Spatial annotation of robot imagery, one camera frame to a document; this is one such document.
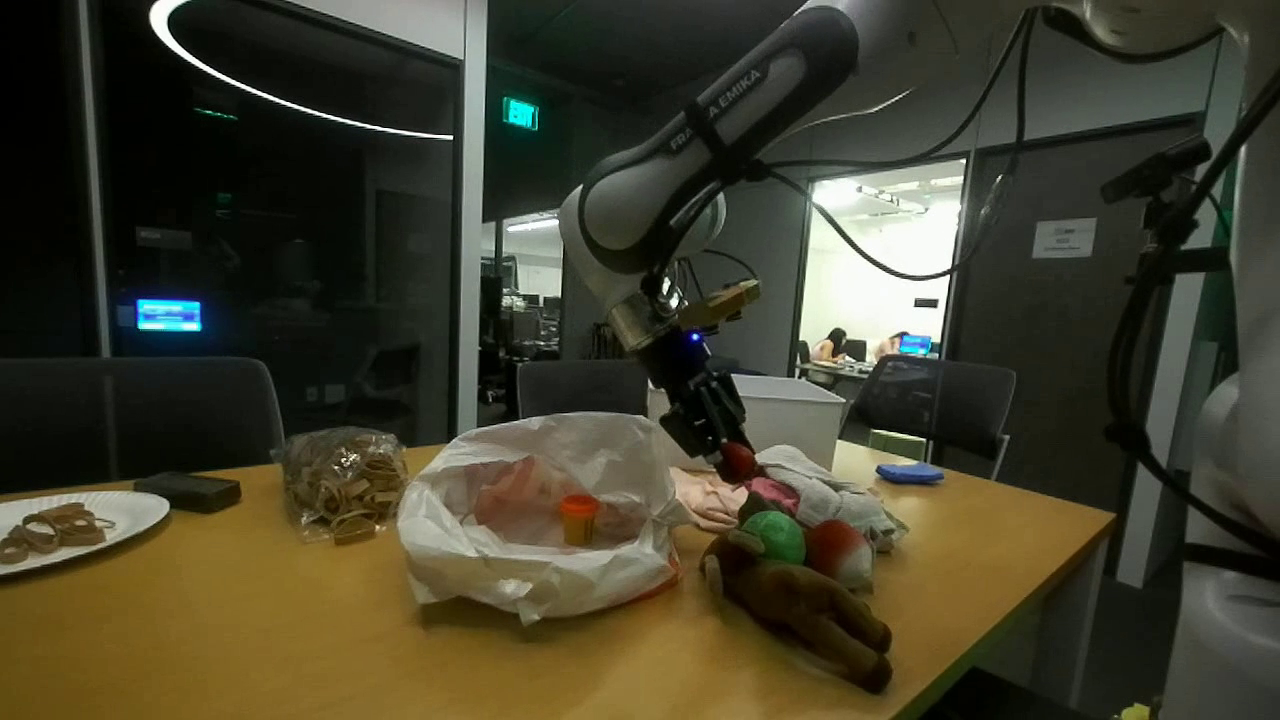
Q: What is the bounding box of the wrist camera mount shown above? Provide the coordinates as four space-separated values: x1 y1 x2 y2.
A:
677 282 762 334

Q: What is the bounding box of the black office chair left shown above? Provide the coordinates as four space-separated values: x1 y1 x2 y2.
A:
0 356 285 493

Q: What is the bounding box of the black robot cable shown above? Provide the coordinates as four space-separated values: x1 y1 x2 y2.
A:
1101 65 1280 558

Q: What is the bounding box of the green exit sign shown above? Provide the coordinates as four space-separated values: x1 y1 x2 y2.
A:
499 97 542 134

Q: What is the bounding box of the white plastic bag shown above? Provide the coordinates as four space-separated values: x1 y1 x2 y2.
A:
395 414 684 625

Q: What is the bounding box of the green ball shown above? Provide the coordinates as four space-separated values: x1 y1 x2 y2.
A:
744 508 809 565

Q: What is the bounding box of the small black box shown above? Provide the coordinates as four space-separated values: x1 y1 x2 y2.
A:
137 473 241 512

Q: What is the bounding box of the blue flat object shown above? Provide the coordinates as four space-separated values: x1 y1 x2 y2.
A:
878 460 944 484

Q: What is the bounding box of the black office chair right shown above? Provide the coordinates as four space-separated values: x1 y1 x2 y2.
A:
853 356 1017 475

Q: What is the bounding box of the white storage box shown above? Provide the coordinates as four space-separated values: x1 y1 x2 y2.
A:
737 375 846 466

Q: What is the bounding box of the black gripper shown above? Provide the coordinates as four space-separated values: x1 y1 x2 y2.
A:
659 353 744 455

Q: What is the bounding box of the white paper door sign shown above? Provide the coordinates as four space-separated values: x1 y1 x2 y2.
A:
1033 216 1098 261

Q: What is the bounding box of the light pink cloth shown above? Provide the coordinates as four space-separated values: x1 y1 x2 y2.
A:
671 470 749 533

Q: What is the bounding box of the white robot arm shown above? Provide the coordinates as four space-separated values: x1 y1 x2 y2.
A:
562 0 1280 470

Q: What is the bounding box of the brown plush toy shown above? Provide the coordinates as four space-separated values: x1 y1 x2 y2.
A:
704 533 894 694

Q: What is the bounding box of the blue lit monitor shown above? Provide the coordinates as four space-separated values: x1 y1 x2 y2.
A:
134 295 206 337

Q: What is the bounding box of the grey towel cloth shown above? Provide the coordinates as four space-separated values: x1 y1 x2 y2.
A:
755 445 909 552

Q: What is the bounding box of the black office chair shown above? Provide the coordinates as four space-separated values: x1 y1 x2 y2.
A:
0 356 285 493
853 356 1017 475

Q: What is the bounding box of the black middle chair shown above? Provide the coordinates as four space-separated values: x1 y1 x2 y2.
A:
516 359 649 418

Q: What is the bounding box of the clear bag of snacks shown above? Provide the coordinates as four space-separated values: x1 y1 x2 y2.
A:
277 429 407 545

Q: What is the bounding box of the red fuzzy ball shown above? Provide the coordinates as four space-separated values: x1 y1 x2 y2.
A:
809 519 874 587

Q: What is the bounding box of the magenta pink cloth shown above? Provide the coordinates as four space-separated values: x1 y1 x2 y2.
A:
749 475 801 512

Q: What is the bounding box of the white plate with food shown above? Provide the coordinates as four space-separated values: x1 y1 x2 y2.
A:
0 493 173 578

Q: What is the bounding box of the orange ball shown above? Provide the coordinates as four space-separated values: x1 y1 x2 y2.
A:
562 493 599 547

